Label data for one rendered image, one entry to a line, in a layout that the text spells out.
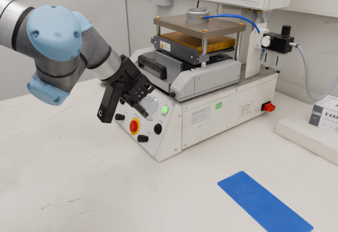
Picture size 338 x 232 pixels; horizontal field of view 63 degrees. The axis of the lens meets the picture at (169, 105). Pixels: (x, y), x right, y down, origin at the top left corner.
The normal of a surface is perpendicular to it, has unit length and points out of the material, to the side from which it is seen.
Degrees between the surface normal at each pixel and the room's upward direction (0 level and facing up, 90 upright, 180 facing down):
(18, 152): 0
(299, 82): 90
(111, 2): 90
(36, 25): 46
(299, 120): 0
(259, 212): 0
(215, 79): 90
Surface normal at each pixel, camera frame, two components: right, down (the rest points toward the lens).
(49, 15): 0.34, -0.32
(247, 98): 0.57, 0.38
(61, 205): -0.01, -0.88
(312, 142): -0.82, 0.28
